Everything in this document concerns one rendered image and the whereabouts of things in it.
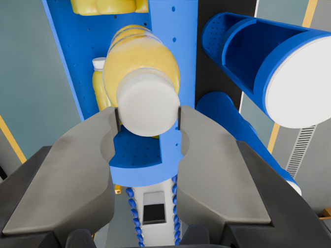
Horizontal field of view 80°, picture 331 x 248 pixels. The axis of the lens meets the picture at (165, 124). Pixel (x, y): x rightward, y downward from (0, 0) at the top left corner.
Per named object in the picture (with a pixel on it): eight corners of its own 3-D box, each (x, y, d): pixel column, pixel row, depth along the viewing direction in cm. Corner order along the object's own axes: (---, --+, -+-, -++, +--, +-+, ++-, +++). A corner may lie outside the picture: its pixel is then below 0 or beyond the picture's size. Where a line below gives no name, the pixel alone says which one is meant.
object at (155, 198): (143, 196, 94) (142, 228, 81) (143, 191, 92) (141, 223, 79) (164, 194, 95) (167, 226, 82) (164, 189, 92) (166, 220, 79)
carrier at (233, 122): (207, 128, 170) (237, 109, 162) (249, 227, 97) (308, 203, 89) (188, 104, 157) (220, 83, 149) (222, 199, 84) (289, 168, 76)
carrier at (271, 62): (249, 14, 125) (205, 9, 122) (389, 39, 52) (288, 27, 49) (236, 60, 141) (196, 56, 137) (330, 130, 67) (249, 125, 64)
